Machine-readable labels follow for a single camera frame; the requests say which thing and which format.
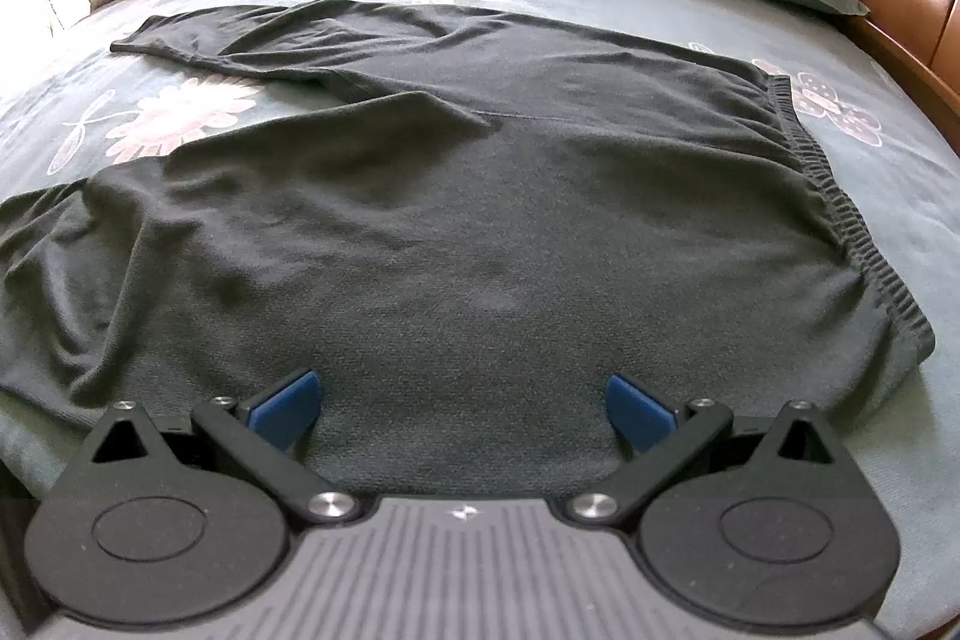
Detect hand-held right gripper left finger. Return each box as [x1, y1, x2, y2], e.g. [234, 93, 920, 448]
[90, 368, 362, 530]

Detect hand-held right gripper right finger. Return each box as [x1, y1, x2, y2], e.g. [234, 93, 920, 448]
[562, 374, 857, 528]

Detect dark grey pants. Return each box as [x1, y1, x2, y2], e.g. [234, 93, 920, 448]
[0, 0, 938, 500]

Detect green floral bed sheet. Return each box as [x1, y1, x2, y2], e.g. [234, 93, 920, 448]
[0, 0, 960, 640]

